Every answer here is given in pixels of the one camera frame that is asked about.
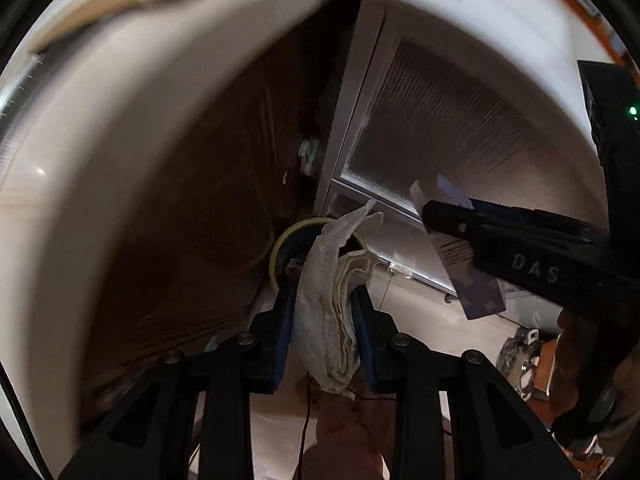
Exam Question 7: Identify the white glass-door cabinet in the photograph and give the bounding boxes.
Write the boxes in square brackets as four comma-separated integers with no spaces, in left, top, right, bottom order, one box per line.
[312,0,616,311]

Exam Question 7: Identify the brown wooden cabinet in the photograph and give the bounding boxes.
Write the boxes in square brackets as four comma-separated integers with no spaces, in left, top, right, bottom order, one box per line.
[80,0,361,426]

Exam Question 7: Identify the dark card with stars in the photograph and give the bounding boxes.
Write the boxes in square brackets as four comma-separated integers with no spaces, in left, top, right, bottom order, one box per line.
[409,175,507,321]

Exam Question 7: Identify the thin black floor cable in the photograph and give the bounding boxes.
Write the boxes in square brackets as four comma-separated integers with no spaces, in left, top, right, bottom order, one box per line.
[297,380,401,480]

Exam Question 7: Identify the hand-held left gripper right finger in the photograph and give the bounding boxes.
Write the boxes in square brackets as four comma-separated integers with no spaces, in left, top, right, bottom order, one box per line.
[352,285,581,480]

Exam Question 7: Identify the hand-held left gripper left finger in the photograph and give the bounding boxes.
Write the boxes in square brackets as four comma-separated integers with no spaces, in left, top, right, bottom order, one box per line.
[57,280,301,480]

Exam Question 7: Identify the pale green crumpled bag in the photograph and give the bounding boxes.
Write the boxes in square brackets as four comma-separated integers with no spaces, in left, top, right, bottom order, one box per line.
[299,135,323,178]

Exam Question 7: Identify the round dark trash bin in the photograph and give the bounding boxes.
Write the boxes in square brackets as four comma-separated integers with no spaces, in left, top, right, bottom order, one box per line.
[269,217,341,293]

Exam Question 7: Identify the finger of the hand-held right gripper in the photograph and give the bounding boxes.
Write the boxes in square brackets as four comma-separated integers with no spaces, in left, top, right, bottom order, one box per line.
[422,200,503,253]
[465,196,603,235]

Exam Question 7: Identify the person's right hand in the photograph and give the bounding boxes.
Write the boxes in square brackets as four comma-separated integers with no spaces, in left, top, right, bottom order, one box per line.
[556,305,608,411]

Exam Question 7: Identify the person's pink pants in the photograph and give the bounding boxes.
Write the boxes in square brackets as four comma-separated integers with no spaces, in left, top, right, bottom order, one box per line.
[305,380,396,480]

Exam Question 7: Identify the white paper wrapper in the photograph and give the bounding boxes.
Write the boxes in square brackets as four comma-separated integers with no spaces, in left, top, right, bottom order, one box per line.
[292,199,385,395]

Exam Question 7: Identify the brown cardboard box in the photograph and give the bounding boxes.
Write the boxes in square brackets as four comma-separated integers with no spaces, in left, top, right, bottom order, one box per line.
[530,337,571,403]

